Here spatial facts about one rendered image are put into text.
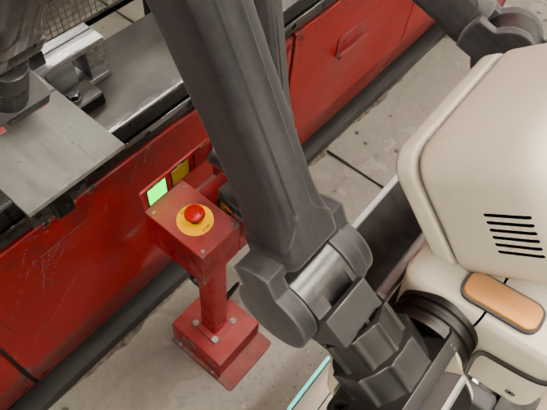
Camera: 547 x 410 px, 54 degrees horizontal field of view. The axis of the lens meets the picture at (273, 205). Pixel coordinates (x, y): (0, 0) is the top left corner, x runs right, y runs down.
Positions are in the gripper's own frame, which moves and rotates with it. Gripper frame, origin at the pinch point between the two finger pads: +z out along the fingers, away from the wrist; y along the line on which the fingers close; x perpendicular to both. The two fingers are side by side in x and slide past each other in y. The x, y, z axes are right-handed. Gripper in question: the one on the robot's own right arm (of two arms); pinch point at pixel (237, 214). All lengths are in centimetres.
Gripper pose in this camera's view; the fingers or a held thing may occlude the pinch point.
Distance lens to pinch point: 113.7
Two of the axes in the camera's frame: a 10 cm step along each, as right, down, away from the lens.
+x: -6.3, 6.1, -4.7
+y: -7.2, -6.9, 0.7
